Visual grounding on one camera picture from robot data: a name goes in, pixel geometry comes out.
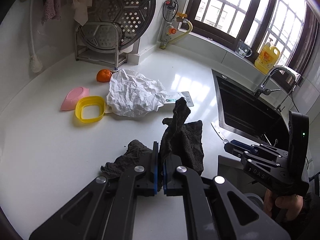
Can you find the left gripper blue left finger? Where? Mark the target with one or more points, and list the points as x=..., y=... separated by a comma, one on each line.
x=154, y=167

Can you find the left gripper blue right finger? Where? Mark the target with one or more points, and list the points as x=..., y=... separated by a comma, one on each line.
x=172, y=179

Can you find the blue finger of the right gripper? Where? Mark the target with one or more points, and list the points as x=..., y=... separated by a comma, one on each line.
x=237, y=144

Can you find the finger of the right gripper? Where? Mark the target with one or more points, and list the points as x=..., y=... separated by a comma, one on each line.
x=234, y=150

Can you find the black cloth rag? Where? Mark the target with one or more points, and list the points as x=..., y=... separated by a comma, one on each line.
x=180, y=138

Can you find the white paper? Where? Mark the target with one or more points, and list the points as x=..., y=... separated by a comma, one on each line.
x=133, y=95

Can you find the black kitchen sink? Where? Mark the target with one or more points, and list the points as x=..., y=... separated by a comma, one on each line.
x=253, y=118

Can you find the person's right hand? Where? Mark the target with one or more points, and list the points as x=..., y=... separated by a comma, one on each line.
x=293, y=204

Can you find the yellow oil bottle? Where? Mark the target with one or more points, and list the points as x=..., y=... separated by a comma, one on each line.
x=267, y=58

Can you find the orange tangerine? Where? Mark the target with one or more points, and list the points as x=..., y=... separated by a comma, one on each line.
x=104, y=75

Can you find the glass mug with print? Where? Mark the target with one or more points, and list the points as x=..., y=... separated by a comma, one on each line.
x=243, y=50

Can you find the pink plastic dish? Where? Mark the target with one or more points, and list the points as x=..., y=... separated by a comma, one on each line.
x=73, y=97

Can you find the metal dish rack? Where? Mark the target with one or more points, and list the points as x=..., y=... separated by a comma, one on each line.
x=99, y=43

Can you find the gas valve with orange knob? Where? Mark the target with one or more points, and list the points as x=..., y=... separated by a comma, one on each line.
x=169, y=11

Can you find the perforated metal steamer tray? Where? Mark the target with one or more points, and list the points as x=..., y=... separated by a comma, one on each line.
x=132, y=16

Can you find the white brush with handle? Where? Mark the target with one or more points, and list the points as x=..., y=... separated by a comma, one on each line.
x=35, y=64

